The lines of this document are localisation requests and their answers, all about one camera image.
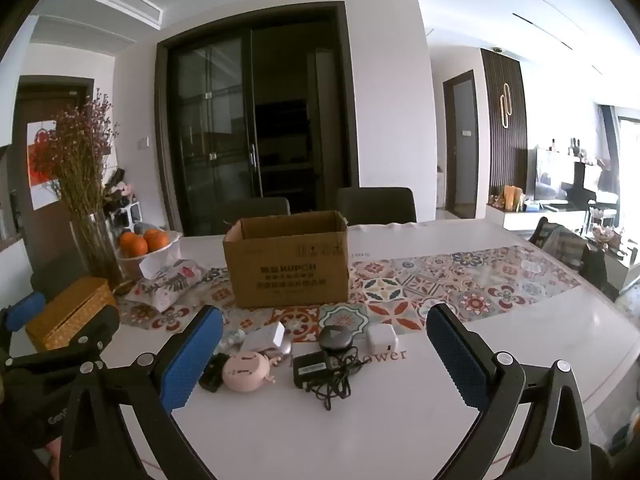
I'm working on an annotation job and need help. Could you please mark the white adapter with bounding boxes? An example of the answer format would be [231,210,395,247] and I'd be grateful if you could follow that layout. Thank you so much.
[241,321,286,353]

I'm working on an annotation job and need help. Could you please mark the dark dining chair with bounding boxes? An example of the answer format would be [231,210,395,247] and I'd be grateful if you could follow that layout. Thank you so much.
[220,197,291,236]
[336,187,417,226]

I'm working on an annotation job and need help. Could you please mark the white television cabinet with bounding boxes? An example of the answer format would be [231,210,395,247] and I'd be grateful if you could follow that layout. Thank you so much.
[487,200,591,233]

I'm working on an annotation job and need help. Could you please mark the white shoe rack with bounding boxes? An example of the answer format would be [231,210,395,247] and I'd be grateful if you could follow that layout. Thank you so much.
[102,167,143,233]

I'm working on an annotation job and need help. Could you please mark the dark slatted wall panel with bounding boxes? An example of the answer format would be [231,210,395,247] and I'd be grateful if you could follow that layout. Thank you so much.
[481,49,530,206]

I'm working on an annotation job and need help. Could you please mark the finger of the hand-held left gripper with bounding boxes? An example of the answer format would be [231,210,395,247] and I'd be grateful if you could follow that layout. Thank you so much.
[0,305,122,376]
[0,291,48,333]

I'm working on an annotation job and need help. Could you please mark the dried pink flowers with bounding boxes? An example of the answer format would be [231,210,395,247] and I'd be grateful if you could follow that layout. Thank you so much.
[30,87,121,221]

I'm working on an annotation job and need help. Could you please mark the floral tissue pack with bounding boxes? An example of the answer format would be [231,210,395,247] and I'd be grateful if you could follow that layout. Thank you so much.
[125,258,206,313]

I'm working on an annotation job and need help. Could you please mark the brown cardboard box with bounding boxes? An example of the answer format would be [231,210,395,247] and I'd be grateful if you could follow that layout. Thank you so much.
[222,210,351,309]

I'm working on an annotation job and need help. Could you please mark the television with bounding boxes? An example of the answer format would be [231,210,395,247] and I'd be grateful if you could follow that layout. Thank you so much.
[535,149,601,206]

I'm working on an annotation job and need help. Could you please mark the white fruit bowl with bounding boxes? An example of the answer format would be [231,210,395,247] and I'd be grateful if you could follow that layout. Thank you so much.
[116,230,185,278]

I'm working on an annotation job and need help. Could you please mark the black plug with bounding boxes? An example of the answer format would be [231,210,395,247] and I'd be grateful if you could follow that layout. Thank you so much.
[199,352,231,393]

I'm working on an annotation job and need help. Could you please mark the black power adapter with cable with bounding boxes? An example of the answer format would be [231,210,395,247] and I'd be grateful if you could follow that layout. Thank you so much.
[292,350,366,411]

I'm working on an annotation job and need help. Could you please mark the dark framed glass door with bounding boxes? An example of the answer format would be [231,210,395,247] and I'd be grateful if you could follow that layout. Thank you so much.
[156,1,360,236]

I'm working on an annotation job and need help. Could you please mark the black round device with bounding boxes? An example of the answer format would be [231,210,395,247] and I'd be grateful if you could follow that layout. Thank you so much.
[319,326,356,353]

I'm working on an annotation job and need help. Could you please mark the small pale bottle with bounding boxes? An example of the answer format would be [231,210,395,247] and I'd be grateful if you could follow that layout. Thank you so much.
[218,330,247,353]

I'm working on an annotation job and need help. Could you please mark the yellow woven tissue box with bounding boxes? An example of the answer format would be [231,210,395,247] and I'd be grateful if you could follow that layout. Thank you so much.
[25,276,121,352]

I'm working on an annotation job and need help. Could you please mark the white cube charger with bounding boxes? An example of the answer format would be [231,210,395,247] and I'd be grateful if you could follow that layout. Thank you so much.
[365,326,399,357]

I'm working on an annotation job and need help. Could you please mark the dark hallway doorway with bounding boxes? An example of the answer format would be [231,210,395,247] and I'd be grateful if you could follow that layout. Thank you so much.
[442,70,481,218]

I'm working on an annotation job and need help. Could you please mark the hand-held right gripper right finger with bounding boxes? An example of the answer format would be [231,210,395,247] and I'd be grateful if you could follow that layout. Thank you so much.
[425,302,593,480]

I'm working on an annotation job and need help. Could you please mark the orange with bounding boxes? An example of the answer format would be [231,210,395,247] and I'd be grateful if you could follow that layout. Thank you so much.
[119,232,149,257]
[142,229,171,252]

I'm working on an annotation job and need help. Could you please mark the glass vase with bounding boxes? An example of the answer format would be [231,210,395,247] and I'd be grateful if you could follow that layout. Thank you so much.
[69,210,125,288]

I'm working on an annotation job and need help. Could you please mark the red wall poster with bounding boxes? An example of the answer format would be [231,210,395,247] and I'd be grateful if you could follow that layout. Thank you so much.
[27,120,63,209]

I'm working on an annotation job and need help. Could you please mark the chair with plaid cloth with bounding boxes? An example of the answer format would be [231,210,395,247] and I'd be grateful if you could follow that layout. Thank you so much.
[529,216,591,273]

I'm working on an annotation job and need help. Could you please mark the pink round device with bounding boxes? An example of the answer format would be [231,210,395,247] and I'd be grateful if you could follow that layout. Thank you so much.
[221,351,277,392]

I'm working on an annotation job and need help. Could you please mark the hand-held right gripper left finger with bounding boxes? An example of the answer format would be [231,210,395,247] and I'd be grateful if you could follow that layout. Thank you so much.
[60,304,226,480]

